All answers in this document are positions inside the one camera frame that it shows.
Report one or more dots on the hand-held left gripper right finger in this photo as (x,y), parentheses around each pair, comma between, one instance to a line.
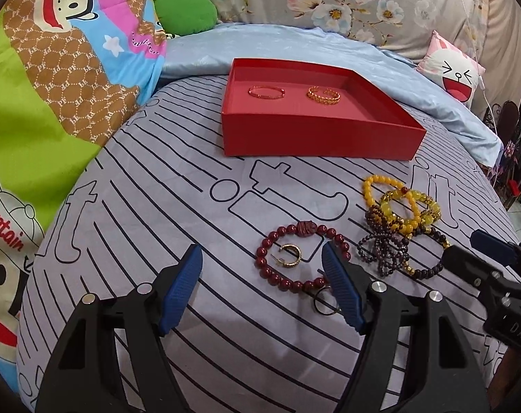
(342,288)

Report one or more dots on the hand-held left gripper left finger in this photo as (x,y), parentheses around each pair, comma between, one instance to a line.
(183,286)

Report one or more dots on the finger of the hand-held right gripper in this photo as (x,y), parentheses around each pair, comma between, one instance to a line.
(492,245)
(467,262)

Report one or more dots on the red cardboard box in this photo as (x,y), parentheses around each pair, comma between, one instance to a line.
(320,137)

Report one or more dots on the pink bunny face cushion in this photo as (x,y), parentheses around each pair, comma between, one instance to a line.
(454,73)

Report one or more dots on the thin gold bangle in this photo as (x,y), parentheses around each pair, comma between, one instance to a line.
(264,97)

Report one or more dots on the beige cloth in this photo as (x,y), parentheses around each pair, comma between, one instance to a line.
(505,30)

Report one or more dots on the cartoon monkey blanket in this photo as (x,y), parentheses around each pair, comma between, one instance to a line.
(49,94)

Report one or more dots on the light blue pillow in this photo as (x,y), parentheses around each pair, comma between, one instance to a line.
(200,51)

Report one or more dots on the green cushion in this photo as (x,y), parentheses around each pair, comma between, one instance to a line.
(183,13)

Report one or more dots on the dark metal frame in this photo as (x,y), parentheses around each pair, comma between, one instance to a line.
(508,114)

